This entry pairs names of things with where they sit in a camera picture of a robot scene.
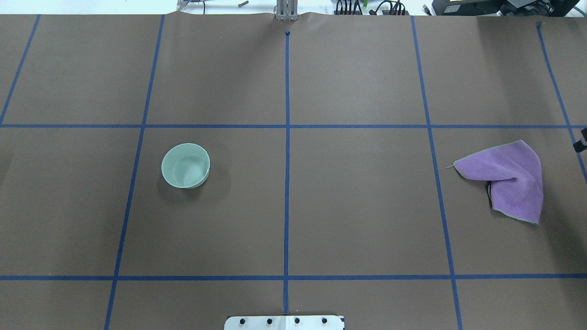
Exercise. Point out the purple microfiber cloth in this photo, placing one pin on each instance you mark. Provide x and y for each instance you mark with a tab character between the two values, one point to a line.
513	176

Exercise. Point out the mint green bowl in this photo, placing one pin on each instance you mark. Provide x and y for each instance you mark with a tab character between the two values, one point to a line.
186	166

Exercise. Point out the black power strip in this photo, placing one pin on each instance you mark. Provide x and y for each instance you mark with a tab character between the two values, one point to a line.
370	7

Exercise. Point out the aluminium frame post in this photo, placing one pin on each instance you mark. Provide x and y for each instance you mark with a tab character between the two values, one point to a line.
286	10

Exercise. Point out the white metal base plate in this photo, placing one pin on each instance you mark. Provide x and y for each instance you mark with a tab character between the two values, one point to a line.
286	322

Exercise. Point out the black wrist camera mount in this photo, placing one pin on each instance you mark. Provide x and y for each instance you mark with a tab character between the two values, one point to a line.
581	145

